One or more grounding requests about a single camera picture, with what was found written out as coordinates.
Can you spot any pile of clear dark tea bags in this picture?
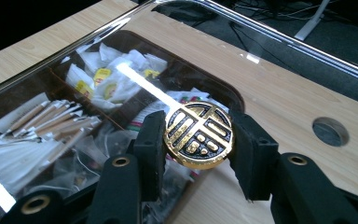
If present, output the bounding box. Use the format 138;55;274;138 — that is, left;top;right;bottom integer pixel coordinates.
27;122;200;224

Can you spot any tangle of floor cables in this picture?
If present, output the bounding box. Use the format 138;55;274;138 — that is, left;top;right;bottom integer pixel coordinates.
229;0;358;27

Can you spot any pile of white yellow-label tea bags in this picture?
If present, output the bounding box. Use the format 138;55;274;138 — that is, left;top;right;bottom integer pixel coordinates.
64;42;170;110

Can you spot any thin black floor cable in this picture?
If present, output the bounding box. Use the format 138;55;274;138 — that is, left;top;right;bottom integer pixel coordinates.
227;20;296;74

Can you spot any gold black round medallion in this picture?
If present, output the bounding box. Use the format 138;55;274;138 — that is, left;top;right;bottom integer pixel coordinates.
127;88;231;134

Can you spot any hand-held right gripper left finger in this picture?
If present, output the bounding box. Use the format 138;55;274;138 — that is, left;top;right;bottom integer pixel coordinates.
131;109;169;203

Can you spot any white desk frame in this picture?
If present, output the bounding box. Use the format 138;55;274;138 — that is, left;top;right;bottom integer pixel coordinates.
294;0;331;42

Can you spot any metal four-compartment box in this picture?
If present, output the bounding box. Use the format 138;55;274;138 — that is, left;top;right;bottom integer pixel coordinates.
0;29;247;224

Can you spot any grey round cable grommet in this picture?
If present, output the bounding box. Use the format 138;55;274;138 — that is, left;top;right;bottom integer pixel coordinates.
311;116;351;147

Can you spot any pile of brown sugar sticks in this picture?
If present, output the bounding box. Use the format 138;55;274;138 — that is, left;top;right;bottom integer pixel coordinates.
0;98;104;195

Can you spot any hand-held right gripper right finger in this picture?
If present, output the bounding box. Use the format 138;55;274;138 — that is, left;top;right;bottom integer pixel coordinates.
227;111;280;201

